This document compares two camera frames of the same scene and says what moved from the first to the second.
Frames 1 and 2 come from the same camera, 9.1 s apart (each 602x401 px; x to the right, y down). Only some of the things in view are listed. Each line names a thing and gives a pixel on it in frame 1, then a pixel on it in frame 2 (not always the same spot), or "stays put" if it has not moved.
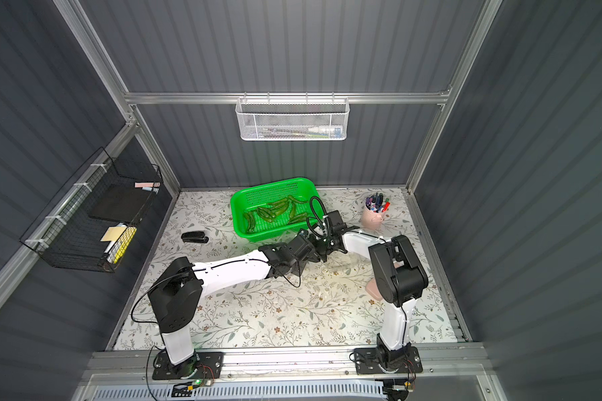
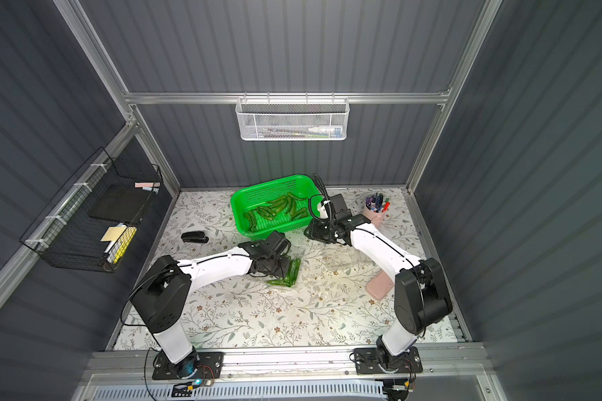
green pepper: [251, 221] stays put
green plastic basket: [273, 210] stays put
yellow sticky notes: [113, 233] stays put
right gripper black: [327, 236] -> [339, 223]
